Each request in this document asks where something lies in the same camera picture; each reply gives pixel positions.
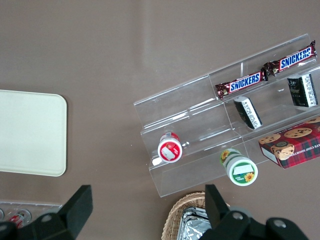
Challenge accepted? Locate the small black white carton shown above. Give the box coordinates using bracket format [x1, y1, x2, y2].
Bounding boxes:
[233, 96, 263, 130]
[286, 73, 320, 108]

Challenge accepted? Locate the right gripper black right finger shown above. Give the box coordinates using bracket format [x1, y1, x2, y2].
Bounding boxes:
[199, 184, 309, 240]

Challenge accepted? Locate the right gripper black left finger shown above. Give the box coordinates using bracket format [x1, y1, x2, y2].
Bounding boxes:
[24, 184, 94, 240]

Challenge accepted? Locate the green sunflower lid cup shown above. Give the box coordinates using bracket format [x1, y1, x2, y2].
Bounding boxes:
[219, 148, 259, 187]

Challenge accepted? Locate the red cola bottle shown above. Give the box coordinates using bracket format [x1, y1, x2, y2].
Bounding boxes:
[9, 208, 33, 229]

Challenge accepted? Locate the stack of aluminium foil trays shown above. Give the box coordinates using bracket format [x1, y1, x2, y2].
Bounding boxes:
[180, 206, 213, 240]

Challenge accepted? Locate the clear acrylic stepped shelf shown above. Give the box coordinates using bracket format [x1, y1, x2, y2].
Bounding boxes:
[133, 33, 320, 199]

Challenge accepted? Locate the beige rectangular serving tray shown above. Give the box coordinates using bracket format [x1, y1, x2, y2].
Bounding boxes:
[0, 89, 68, 178]

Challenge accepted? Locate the clear acrylic bottle rack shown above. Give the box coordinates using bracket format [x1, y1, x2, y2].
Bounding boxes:
[0, 199, 63, 230]

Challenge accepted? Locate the red lid yogurt cup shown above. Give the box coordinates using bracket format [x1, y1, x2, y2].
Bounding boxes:
[157, 132, 184, 164]

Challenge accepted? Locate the oval wicker basket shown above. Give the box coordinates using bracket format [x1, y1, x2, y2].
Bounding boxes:
[161, 191, 232, 240]

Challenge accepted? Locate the Snickers chocolate bar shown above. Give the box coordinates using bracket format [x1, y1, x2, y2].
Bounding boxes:
[262, 39, 318, 78]
[215, 70, 270, 101]

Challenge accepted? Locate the red tartan cookie box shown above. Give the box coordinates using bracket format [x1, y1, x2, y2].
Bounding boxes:
[258, 116, 320, 170]

